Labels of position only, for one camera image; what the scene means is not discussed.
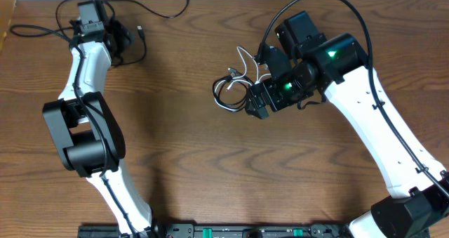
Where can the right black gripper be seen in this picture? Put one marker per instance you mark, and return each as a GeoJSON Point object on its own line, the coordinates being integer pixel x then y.
{"type": "Point", "coordinates": [269, 88]}

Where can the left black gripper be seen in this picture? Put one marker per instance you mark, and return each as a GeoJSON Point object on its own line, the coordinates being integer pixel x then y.
{"type": "Point", "coordinates": [123, 34]}

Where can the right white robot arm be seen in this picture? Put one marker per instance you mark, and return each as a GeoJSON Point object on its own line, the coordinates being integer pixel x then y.
{"type": "Point", "coordinates": [415, 180]}

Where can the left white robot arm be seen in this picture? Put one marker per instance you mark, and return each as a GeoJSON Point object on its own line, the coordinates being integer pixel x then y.
{"type": "Point", "coordinates": [85, 133]}

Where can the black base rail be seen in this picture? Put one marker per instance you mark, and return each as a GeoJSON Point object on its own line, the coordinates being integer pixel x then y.
{"type": "Point", "coordinates": [188, 230]}

